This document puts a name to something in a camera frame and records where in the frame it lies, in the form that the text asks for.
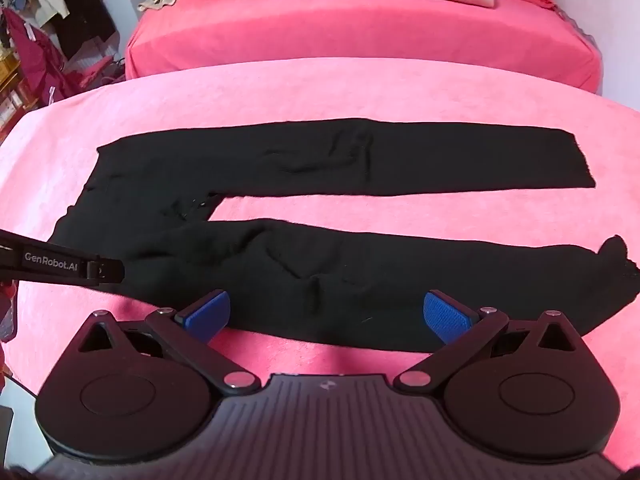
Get black pants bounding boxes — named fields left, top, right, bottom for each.
left=51, top=118, right=639, bottom=352

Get hanging clothes clutter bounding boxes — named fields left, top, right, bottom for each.
left=1, top=0, right=124, bottom=136

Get red-pink covered bed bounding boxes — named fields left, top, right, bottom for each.
left=125, top=0, right=603, bottom=92

